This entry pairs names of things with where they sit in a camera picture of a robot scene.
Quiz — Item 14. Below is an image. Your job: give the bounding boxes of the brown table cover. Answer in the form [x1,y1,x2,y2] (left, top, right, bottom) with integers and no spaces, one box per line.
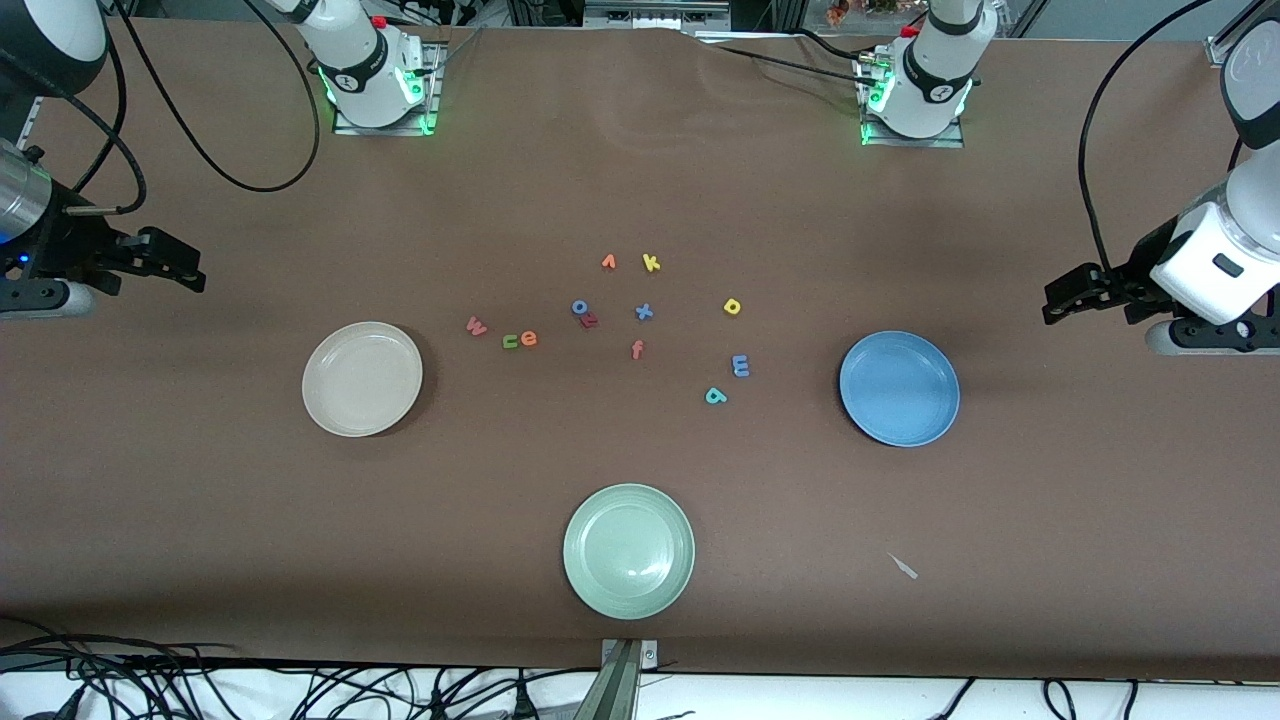
[0,15,1280,686]

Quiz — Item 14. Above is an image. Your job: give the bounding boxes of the black cable on table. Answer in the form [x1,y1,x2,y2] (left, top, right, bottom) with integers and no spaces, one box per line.
[700,35,881,91]

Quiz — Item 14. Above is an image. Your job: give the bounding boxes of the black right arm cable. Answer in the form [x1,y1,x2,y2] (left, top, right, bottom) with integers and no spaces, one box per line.
[55,0,322,216]

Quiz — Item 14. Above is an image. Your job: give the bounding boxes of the grey equipment box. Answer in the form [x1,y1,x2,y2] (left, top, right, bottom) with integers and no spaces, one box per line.
[583,0,731,31]

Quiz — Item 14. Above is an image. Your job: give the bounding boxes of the black cable tangle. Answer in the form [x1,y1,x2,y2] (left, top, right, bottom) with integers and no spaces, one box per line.
[0,615,601,720]

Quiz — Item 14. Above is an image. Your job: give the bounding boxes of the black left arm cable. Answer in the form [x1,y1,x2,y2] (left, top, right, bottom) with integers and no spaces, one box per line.
[1077,0,1206,276]

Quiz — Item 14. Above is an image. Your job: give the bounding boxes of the green round plate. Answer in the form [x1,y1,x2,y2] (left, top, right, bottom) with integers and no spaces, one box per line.
[562,483,696,621]

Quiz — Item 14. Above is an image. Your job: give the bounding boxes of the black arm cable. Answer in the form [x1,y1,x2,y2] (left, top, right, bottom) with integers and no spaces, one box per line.
[55,0,322,216]
[1077,0,1206,276]

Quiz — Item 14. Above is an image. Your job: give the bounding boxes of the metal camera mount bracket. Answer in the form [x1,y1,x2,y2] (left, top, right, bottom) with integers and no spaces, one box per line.
[575,638,659,720]

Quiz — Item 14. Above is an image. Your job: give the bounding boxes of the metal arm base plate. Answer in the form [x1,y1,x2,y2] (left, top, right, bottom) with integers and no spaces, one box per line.
[333,40,446,136]
[858,55,966,149]

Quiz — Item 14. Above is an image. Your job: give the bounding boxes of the blue round plate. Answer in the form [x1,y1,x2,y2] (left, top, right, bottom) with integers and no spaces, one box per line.
[838,331,961,448]

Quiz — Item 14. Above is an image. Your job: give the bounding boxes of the beige round plate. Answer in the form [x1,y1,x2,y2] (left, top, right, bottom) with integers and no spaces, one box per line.
[302,321,424,438]

